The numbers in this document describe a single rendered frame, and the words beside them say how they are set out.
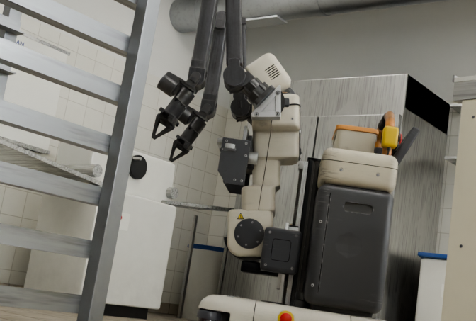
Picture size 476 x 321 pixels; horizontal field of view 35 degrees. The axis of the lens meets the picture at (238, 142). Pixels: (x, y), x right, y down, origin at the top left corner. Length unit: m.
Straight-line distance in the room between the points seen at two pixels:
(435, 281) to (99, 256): 4.40
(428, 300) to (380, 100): 1.49
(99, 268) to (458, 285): 0.89
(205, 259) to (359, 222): 4.39
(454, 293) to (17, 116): 1.08
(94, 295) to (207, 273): 5.52
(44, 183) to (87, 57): 5.22
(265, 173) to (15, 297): 1.60
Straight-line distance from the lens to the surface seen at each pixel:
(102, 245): 1.26
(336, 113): 5.91
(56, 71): 1.24
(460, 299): 1.82
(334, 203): 2.47
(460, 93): 1.94
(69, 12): 1.27
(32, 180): 1.21
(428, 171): 6.03
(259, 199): 2.63
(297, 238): 2.52
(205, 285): 6.78
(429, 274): 5.54
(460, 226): 1.84
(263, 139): 2.69
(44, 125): 1.23
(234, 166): 2.63
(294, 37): 7.52
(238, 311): 2.41
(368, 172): 2.50
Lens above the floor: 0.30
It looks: 11 degrees up
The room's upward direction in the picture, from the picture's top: 9 degrees clockwise
